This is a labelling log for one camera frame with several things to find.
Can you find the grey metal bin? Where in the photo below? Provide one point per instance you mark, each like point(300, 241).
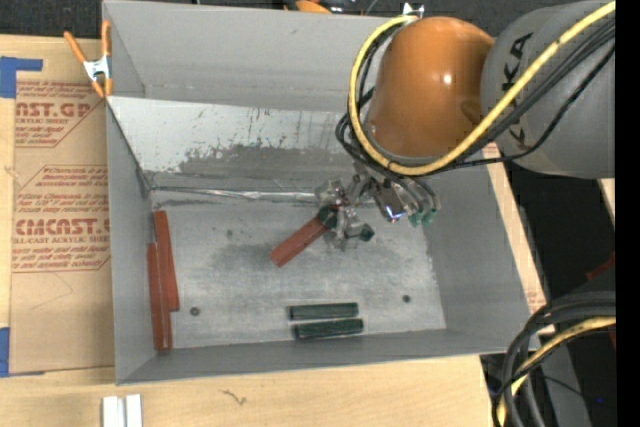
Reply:
point(300, 280)

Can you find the dark green flat block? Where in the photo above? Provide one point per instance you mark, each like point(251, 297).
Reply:
point(324, 311)
point(328, 329)
point(326, 215)

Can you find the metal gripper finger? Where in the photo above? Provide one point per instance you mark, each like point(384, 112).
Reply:
point(350, 230)
point(331, 191)

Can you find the red-brown flat block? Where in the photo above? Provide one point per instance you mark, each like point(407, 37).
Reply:
point(159, 300)
point(299, 242)
point(167, 260)

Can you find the brown cardboard board red print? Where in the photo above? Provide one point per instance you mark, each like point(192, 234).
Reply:
point(60, 195)

